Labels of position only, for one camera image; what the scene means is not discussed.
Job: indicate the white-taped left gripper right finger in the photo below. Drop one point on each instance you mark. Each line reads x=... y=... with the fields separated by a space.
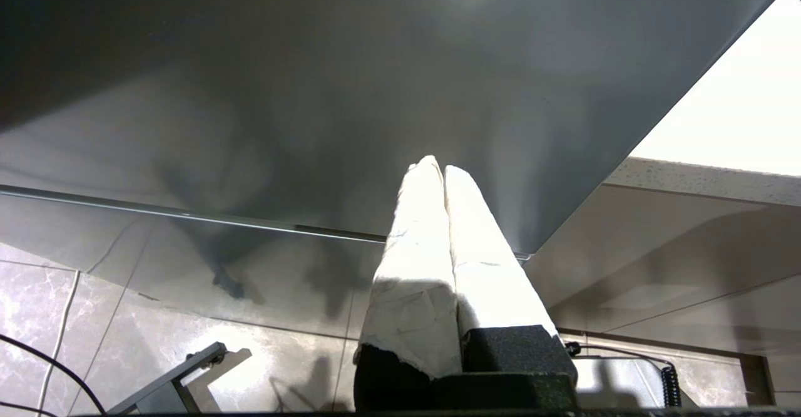
x=488 y=260

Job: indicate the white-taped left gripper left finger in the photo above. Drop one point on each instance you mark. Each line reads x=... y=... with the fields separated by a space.
x=416 y=267

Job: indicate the grey metal cabinet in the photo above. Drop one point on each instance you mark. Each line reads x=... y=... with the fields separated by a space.
x=313 y=60

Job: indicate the grey metal bracket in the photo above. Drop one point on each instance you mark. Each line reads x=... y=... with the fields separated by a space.
x=169 y=386

